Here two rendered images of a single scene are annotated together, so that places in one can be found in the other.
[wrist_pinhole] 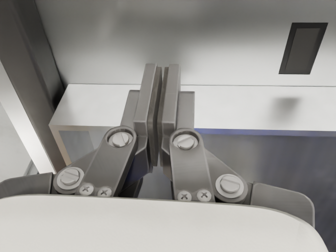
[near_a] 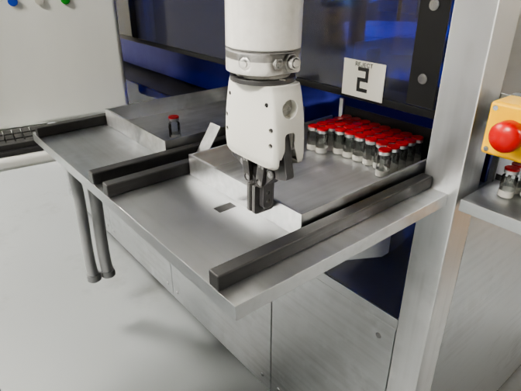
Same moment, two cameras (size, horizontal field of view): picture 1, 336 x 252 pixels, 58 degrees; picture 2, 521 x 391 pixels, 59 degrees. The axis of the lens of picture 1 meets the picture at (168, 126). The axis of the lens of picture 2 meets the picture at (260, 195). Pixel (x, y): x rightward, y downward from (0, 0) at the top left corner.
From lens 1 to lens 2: 0.51 m
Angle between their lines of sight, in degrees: 48
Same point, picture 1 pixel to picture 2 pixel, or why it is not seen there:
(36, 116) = (315, 227)
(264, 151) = not seen: hidden behind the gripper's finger
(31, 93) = (302, 231)
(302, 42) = (222, 208)
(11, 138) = not seen: outside the picture
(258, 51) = (234, 212)
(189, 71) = (258, 219)
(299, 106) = (237, 191)
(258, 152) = not seen: hidden behind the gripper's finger
